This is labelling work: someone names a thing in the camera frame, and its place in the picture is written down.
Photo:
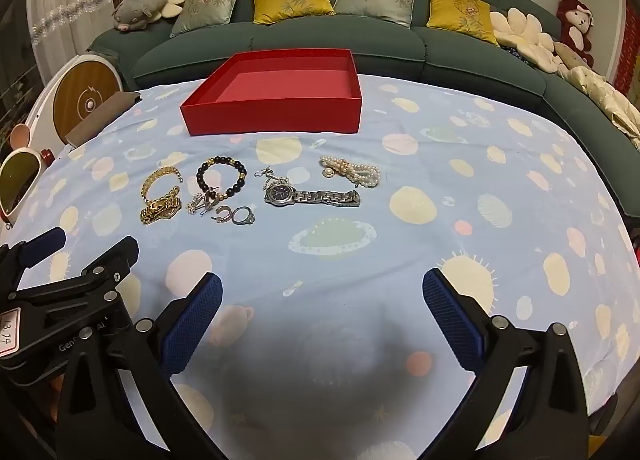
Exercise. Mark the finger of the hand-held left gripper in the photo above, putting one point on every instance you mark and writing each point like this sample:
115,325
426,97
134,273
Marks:
107,262
45,245

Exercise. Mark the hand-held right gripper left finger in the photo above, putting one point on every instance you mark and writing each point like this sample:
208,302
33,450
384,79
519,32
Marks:
192,320

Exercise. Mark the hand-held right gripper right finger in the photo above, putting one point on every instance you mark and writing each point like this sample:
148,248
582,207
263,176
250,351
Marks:
452,320

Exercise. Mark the silver crystal brooch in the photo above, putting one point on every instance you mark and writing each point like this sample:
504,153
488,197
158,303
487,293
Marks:
196,203

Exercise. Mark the small hoop earring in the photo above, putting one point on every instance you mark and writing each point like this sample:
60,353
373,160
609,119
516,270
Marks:
227,212

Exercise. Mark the red cardboard box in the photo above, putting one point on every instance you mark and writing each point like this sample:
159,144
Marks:
280,115

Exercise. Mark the white framed mirror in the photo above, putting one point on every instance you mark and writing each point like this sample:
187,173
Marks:
15,175

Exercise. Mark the planet print blue tablecloth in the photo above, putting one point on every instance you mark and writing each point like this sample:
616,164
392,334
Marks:
350,265

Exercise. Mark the round white wooden appliance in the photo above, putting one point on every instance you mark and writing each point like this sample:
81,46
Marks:
82,95

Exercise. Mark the white lace curtain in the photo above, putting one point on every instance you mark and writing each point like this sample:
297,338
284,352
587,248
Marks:
70,0

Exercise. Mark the grey pig plush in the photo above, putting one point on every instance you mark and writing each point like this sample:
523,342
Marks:
137,5

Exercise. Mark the beige quilted blanket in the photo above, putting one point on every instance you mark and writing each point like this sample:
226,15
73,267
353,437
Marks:
605,95

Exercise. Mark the white flower cushion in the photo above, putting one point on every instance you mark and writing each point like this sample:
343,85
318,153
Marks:
520,35

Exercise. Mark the green sofa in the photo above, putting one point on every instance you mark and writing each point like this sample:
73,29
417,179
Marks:
300,40

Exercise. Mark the red monkey plush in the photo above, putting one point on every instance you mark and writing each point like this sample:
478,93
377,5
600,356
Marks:
575,25

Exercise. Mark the red wall hanging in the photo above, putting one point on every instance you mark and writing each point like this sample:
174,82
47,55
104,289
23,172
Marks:
627,55

